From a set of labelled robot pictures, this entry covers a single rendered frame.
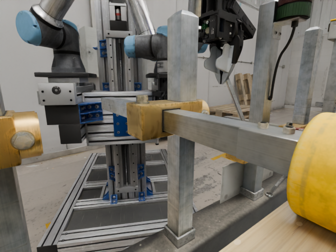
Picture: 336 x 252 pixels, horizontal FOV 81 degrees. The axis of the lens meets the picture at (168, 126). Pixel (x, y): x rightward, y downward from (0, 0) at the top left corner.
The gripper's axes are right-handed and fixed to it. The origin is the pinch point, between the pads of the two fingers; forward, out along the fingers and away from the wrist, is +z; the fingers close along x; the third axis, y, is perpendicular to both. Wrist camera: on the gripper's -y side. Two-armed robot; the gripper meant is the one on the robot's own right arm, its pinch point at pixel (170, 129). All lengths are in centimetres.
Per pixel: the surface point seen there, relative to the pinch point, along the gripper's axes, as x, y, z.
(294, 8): -1.4, -37.2, -31.1
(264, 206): -4.1, -35.3, 13.7
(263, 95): -2.3, -32.7, -14.5
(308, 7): -3, -39, -31
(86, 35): -27, 211, -71
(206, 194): -79, 52, 83
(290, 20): -3.0, -36.2, -29.5
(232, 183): 1.6, -29.1, 8.2
